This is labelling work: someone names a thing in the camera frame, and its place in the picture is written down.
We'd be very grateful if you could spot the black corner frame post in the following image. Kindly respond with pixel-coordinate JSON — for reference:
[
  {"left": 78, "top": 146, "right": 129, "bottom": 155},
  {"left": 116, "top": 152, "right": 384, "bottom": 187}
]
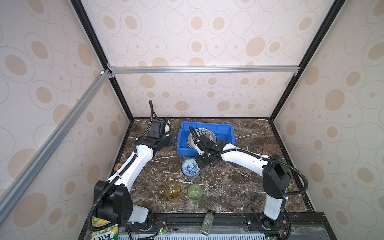
[{"left": 70, "top": 0, "right": 135, "bottom": 122}]

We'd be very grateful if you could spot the silver aluminium side rail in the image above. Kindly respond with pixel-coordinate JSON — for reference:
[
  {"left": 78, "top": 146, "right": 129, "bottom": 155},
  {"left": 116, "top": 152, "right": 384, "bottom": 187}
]
[{"left": 1, "top": 69, "right": 112, "bottom": 225}]

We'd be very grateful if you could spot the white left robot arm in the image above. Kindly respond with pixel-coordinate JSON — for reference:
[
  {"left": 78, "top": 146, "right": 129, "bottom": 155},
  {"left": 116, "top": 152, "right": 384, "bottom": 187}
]
[{"left": 87, "top": 119, "right": 175, "bottom": 231}]

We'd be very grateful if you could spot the black striped white plate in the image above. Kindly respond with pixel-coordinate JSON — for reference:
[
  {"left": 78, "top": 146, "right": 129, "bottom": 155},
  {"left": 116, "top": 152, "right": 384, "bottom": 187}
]
[{"left": 187, "top": 128, "right": 217, "bottom": 149}]

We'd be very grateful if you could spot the blue plastic bin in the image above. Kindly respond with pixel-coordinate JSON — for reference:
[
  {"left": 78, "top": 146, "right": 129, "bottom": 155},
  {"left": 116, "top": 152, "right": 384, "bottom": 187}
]
[{"left": 177, "top": 122, "right": 235, "bottom": 157}]

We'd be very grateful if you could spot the pink plastic cup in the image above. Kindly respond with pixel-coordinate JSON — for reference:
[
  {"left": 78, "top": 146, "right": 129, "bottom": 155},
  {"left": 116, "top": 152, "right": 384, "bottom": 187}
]
[{"left": 263, "top": 144, "right": 280, "bottom": 156}]

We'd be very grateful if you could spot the leaf patterned ceramic bowl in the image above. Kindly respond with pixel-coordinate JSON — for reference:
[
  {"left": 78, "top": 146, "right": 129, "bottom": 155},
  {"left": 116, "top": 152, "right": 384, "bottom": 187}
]
[{"left": 195, "top": 128, "right": 217, "bottom": 142}]

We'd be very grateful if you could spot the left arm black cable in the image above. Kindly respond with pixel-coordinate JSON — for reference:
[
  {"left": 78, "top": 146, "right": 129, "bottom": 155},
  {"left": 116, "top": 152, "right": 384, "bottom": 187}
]
[{"left": 86, "top": 99, "right": 173, "bottom": 232}]

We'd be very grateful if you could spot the silver aluminium crossbar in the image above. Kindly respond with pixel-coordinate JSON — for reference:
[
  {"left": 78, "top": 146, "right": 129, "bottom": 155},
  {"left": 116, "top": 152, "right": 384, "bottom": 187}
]
[{"left": 110, "top": 65, "right": 300, "bottom": 75}]

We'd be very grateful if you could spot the black right corner post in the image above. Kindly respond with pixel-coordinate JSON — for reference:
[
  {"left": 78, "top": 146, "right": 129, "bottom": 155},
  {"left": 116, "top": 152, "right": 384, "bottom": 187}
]
[{"left": 269, "top": 0, "right": 347, "bottom": 123}]

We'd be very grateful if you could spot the spice jar with herbs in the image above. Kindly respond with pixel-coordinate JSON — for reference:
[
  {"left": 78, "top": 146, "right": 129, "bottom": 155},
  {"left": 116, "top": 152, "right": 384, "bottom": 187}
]
[{"left": 201, "top": 210, "right": 215, "bottom": 236}]

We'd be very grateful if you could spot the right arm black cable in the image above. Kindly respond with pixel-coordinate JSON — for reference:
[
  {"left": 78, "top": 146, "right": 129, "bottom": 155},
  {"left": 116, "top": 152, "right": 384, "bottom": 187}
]
[{"left": 188, "top": 125, "right": 309, "bottom": 240}]

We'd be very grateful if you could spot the green glass cup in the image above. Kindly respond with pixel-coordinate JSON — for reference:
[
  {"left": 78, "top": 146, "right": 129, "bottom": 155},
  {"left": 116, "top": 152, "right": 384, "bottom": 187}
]
[{"left": 187, "top": 184, "right": 204, "bottom": 201}]

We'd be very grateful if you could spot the yellow glass cup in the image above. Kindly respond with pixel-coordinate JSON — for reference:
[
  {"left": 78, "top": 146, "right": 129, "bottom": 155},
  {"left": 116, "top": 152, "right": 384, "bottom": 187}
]
[{"left": 165, "top": 183, "right": 182, "bottom": 201}]

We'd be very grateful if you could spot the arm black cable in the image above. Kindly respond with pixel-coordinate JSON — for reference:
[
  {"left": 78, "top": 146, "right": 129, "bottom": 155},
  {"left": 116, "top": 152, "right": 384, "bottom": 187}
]
[
  {"left": 86, "top": 99, "right": 173, "bottom": 232},
  {"left": 188, "top": 125, "right": 309, "bottom": 240}
]

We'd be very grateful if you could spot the green beverage can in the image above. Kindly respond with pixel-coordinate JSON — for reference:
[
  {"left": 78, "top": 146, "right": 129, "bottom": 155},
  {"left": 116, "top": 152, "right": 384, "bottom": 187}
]
[{"left": 114, "top": 163, "right": 124, "bottom": 172}]

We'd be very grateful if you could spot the yellow green snack bag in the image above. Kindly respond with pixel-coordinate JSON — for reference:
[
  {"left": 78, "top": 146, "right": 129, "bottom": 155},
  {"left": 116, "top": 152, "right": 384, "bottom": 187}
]
[{"left": 82, "top": 217, "right": 119, "bottom": 240}]

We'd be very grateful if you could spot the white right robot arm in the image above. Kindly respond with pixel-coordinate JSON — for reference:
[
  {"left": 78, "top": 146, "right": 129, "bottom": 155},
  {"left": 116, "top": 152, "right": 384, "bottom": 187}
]
[{"left": 192, "top": 136, "right": 291, "bottom": 222}]

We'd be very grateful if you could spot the blue dotted ceramic bowl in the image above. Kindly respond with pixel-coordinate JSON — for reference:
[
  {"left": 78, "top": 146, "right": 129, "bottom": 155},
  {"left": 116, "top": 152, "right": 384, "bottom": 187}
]
[{"left": 181, "top": 157, "right": 201, "bottom": 178}]

